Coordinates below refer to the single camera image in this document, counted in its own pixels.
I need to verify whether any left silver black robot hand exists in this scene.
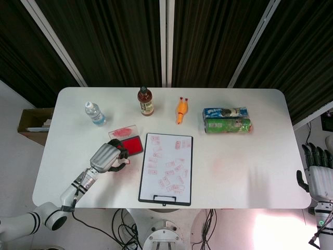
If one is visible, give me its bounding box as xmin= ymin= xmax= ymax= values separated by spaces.
xmin=89 ymin=139 xmax=131 ymax=174

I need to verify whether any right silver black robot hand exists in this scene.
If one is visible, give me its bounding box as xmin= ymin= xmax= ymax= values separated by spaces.
xmin=296 ymin=142 xmax=333 ymax=201

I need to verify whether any white and red stamp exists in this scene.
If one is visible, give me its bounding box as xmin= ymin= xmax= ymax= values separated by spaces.
xmin=117 ymin=156 xmax=131 ymax=168

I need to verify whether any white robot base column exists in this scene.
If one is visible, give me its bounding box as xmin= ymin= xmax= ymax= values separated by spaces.
xmin=142 ymin=218 xmax=183 ymax=250

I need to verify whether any red ink pad clear lid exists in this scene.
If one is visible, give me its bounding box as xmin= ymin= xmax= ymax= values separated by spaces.
xmin=108 ymin=124 xmax=144 ymax=157

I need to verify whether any clear Aquafina water bottle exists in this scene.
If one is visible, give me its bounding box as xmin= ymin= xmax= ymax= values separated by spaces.
xmin=84 ymin=101 xmax=107 ymax=127

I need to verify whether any black box device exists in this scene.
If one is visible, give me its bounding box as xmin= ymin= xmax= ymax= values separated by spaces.
xmin=321 ymin=111 xmax=333 ymax=131

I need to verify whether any black clipboard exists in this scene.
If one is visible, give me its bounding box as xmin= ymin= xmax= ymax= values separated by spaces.
xmin=138 ymin=133 xmax=194 ymax=207

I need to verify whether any white stamped paper sheet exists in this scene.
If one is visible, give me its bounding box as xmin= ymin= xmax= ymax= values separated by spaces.
xmin=140 ymin=133 xmax=193 ymax=203

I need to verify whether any amber tea bottle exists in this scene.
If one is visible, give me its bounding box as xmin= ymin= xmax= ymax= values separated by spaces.
xmin=137 ymin=86 xmax=155 ymax=117

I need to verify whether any brown cardboard box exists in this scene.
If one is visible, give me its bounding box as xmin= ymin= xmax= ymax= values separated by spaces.
xmin=17 ymin=108 xmax=55 ymax=146

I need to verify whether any yellow rubber chicken toy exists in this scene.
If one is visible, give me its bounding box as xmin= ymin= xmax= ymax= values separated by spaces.
xmin=174 ymin=97 xmax=190 ymax=125

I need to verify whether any green chip can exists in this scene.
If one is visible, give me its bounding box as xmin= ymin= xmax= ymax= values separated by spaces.
xmin=204 ymin=117 xmax=253 ymax=134

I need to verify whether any dark pleated curtain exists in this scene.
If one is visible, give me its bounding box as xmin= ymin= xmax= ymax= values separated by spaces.
xmin=0 ymin=0 xmax=333 ymax=126

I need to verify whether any blue snack package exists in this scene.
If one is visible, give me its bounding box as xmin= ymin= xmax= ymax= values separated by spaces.
xmin=202 ymin=106 xmax=250 ymax=123

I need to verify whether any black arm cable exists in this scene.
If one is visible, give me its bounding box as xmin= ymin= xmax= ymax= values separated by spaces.
xmin=71 ymin=209 xmax=120 ymax=244

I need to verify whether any black floor cable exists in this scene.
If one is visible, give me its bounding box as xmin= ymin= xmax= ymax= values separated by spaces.
xmin=192 ymin=208 xmax=218 ymax=250
xmin=111 ymin=208 xmax=143 ymax=250

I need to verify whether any white slanted frame post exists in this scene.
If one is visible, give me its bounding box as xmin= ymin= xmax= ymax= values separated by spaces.
xmin=227 ymin=0 xmax=288 ymax=88
xmin=20 ymin=0 xmax=88 ymax=88

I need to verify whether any white upright frame post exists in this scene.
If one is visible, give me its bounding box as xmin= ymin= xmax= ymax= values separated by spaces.
xmin=159 ymin=0 xmax=175 ymax=88

